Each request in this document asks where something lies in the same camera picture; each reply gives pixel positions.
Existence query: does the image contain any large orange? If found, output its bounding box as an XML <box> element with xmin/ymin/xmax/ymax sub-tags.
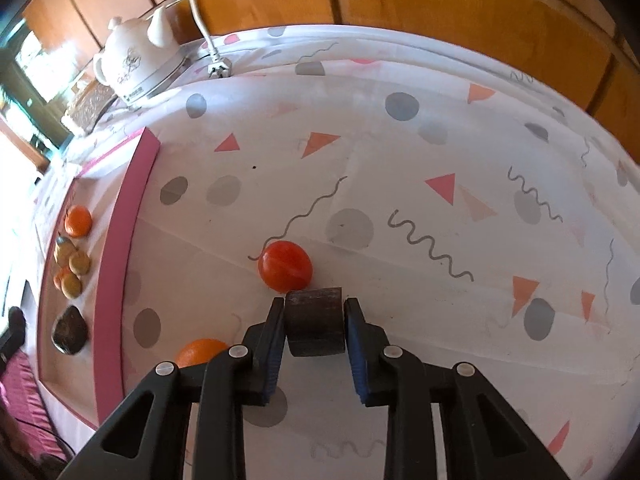
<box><xmin>64</xmin><ymin>204</ymin><xmax>93</xmax><ymax>239</ymax></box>

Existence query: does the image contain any window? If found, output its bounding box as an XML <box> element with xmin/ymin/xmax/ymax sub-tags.
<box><xmin>0</xmin><ymin>17</ymin><xmax>76</xmax><ymax>161</ymax></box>

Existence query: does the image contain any small orange with long stem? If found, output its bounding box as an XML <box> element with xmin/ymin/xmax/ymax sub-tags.
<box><xmin>175</xmin><ymin>338</ymin><xmax>230</xmax><ymax>368</ymax></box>

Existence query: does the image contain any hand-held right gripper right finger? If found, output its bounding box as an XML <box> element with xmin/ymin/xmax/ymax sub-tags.
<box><xmin>343</xmin><ymin>297</ymin><xmax>571</xmax><ymax>480</ymax></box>

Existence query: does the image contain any pink-rimmed white tray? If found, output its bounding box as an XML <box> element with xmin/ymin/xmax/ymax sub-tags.
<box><xmin>35</xmin><ymin>127</ymin><xmax>162</xmax><ymax>431</ymax></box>

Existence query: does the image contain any black object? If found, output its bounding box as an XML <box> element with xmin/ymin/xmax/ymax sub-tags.
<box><xmin>0</xmin><ymin>306</ymin><xmax>27</xmax><ymax>363</ymax></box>

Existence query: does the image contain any patterned white tablecloth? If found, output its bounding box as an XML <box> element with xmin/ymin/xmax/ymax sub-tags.
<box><xmin>30</xmin><ymin>25</ymin><xmax>640</xmax><ymax>480</ymax></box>

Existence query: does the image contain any red tomato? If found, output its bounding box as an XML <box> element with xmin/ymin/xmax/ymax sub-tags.
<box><xmin>257</xmin><ymin>240</ymin><xmax>314</xmax><ymax>293</ymax></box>

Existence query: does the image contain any pink striped cloth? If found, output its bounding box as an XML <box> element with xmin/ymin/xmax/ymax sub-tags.
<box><xmin>0</xmin><ymin>350</ymin><xmax>68</xmax><ymax>461</ymax></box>

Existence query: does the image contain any white power cable with plug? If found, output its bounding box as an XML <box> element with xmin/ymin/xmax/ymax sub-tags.
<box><xmin>165</xmin><ymin>0</ymin><xmax>233</xmax><ymax>80</ymax></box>

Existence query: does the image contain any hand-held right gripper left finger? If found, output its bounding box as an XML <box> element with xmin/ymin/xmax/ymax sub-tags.
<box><xmin>60</xmin><ymin>297</ymin><xmax>287</xmax><ymax>480</ymax></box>

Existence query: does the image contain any silver kettle base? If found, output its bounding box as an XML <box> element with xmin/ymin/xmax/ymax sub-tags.
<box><xmin>112</xmin><ymin>42</ymin><xmax>208</xmax><ymax>108</ymax></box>

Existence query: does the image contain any dark square-cut radish block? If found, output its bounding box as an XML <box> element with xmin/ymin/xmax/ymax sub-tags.
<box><xmin>54</xmin><ymin>236</ymin><xmax>76</xmax><ymax>267</ymax></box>

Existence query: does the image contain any whole dark beet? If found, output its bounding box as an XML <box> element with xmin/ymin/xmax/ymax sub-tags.
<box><xmin>51</xmin><ymin>306</ymin><xmax>90</xmax><ymax>356</ymax></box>

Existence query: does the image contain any cut dark radish cylinder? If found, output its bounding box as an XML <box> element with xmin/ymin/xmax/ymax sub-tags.
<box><xmin>284</xmin><ymin>286</ymin><xmax>346</xmax><ymax>358</ymax></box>

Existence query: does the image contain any white ceramic kettle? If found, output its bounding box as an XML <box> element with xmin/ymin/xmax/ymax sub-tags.
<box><xmin>93</xmin><ymin>7</ymin><xmax>176</xmax><ymax>101</ymax></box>

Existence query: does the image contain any woven wicker basket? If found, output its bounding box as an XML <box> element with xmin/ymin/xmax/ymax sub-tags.
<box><xmin>61</xmin><ymin>80</ymin><xmax>118</xmax><ymax>136</ymax></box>

